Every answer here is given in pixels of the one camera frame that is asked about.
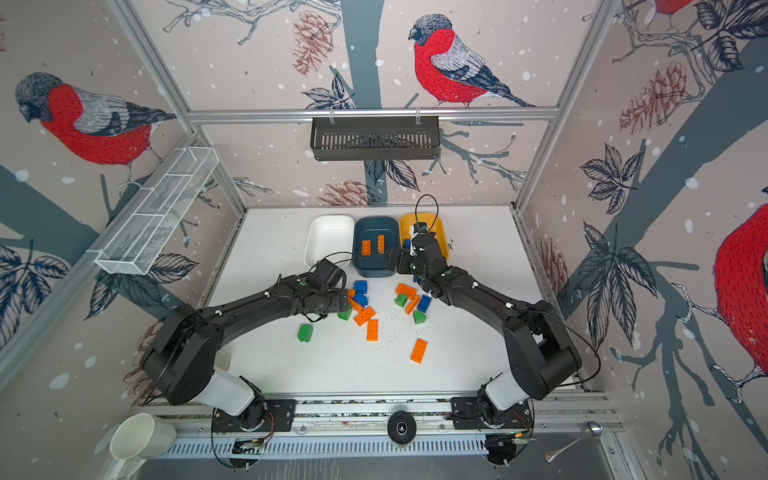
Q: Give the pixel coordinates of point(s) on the green lego brick lone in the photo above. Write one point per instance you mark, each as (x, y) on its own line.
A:
(305, 333)

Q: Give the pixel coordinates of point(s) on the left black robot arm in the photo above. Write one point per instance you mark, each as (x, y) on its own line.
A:
(181, 358)

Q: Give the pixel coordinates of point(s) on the blue lego brick center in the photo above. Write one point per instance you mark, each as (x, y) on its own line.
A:
(360, 299)

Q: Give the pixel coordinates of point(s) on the white ceramic mug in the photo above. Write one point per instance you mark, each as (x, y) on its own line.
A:
(142, 436)

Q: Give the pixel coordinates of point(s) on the yellow plastic bin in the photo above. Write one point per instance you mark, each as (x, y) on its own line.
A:
(430, 220)

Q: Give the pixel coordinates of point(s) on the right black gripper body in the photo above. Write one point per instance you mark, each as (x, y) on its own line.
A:
(412, 263)

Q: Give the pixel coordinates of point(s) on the orange lego brick tilted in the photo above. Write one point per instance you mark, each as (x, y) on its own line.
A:
(364, 316)

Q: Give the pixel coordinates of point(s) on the black round knob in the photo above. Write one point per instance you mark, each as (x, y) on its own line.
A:
(401, 428)

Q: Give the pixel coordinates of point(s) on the dark teal plastic bin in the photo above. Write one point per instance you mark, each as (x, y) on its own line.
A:
(369, 228)

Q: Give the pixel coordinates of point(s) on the orange lego brick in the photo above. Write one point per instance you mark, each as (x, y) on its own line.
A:
(403, 289)
(372, 330)
(364, 316)

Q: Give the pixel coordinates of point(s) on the orange lego brick lone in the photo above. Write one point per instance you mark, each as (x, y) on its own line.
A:
(418, 351)

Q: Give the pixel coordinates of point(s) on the metal spoon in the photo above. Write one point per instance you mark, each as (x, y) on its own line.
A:
(591, 430)

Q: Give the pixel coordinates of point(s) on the green lego brick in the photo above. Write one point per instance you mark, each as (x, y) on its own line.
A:
(419, 316)
(345, 315)

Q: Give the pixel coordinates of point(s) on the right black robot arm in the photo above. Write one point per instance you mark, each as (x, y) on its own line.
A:
(541, 354)

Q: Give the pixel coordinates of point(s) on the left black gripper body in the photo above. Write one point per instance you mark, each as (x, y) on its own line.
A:
(334, 301)

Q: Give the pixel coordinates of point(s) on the white mesh wall shelf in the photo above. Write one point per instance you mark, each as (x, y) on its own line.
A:
(142, 237)

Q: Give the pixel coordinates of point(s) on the black wire wall basket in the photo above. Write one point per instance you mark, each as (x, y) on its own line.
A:
(375, 138)

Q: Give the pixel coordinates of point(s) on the white plastic bin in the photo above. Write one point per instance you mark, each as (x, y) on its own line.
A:
(328, 234)

